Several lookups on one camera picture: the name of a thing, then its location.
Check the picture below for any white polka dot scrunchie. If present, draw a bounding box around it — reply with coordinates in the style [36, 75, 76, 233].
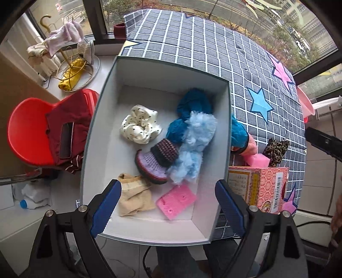
[120, 105, 163, 145]

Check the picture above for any teal crinkled cloth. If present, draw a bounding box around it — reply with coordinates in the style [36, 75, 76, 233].
[166, 88, 214, 146]

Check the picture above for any light blue fluffy scrunchie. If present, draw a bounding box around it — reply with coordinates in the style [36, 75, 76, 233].
[167, 111, 217, 185]

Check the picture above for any dark red garment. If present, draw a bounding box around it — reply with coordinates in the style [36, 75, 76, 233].
[45, 92, 94, 174]

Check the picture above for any yellow cloth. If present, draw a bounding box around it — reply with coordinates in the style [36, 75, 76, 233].
[59, 59, 82, 92]

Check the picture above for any pink towel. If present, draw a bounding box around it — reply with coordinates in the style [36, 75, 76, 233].
[44, 21, 83, 56]

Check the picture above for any black cable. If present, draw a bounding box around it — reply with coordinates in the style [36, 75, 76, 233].
[143, 244, 158, 278]

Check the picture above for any purple knitted sock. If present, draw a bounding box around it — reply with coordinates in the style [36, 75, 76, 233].
[135, 138, 180, 185]

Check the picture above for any white plastic frame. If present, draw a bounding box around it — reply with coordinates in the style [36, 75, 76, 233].
[311, 96, 342, 113]

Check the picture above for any white cloth on rack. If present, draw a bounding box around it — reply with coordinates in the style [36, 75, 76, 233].
[27, 41, 60, 77]

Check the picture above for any grey checked star tablecloth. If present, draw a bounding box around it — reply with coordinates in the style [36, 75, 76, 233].
[118, 9, 306, 240]

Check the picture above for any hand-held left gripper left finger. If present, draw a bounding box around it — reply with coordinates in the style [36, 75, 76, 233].
[28, 179, 122, 278]

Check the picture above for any white plastic bottle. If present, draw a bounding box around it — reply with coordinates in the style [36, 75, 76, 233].
[12, 183, 52, 210]

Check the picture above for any beige sock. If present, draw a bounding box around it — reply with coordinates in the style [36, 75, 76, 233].
[118, 173, 157, 217]

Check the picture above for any red patterned medicine box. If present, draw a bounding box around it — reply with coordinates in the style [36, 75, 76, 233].
[228, 166, 289, 214]

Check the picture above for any red plastic chair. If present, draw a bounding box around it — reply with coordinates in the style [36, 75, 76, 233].
[7, 89, 100, 167]

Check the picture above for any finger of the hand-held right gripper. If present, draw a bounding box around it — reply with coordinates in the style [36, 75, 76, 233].
[305, 127, 342, 159]

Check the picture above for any pink sponge with holes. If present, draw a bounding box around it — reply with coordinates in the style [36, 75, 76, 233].
[156, 184, 197, 221]

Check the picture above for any pink plastic basin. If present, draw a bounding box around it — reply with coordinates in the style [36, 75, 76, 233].
[296, 84, 316, 118]

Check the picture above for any dark red knitted item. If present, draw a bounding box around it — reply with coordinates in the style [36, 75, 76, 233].
[114, 23, 127, 39]

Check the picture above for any pink sponge block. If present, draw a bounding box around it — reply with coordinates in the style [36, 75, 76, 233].
[244, 153, 270, 167]

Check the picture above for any grey cardboard box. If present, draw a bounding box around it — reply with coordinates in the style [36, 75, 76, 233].
[80, 56, 232, 246]

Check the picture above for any grey slipper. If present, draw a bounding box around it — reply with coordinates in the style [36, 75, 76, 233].
[77, 40, 95, 65]

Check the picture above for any leopard print scrunchie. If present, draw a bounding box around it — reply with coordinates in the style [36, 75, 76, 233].
[262, 138, 291, 167]

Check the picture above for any pink fuzzy sock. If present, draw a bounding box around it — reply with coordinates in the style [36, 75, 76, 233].
[238, 135, 258, 157]

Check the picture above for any gold metal clothes rack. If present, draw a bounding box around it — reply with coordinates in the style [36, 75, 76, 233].
[40, 15, 100, 89]

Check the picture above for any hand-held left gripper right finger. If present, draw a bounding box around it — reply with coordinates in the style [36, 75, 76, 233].
[214, 180, 306, 278]

